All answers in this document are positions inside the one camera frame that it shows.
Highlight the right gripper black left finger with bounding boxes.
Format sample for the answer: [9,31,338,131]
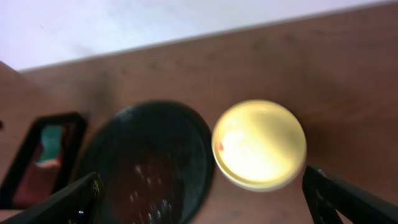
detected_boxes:
[1,172,104,224]

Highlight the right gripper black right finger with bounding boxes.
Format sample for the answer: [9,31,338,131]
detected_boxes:
[302,166,397,224]

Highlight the green scrubbing sponge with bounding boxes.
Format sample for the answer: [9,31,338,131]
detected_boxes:
[35,125,63,168]

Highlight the yellow plate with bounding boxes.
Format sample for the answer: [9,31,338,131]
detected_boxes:
[211,100,307,192]

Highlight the black rectangular water tray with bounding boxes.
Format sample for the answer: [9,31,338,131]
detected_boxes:
[1,112,87,210]

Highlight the round black serving tray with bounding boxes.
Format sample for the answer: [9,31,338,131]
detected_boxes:
[76,100,215,224]

